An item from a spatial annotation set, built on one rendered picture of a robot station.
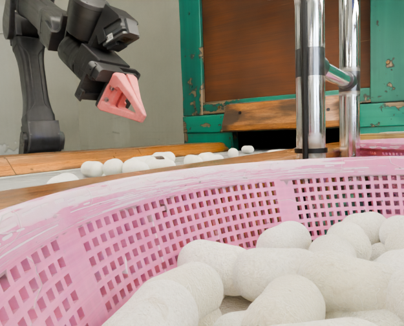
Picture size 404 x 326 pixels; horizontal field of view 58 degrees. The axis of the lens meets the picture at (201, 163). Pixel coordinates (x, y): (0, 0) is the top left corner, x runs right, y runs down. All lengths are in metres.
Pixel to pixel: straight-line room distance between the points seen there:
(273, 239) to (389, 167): 0.09
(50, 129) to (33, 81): 0.11
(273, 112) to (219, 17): 0.32
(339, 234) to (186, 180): 0.07
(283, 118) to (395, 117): 0.23
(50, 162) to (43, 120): 0.32
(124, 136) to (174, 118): 0.46
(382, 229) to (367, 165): 0.05
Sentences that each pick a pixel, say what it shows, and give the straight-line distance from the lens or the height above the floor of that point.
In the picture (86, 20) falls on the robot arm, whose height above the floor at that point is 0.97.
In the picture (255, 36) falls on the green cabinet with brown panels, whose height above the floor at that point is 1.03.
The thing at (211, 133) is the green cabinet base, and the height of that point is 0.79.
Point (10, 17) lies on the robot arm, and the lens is 0.95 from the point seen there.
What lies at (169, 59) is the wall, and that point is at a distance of 2.26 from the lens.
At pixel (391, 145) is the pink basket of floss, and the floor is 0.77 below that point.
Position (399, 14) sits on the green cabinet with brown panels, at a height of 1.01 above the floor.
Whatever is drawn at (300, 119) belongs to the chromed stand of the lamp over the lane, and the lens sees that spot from 0.31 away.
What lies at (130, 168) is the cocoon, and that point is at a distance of 0.38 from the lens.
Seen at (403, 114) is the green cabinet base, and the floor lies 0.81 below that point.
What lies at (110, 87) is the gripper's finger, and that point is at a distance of 0.60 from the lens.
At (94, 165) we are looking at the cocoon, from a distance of 0.44.
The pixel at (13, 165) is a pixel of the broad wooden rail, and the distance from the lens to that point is 0.55.
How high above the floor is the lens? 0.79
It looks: 4 degrees down
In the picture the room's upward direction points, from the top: 2 degrees counter-clockwise
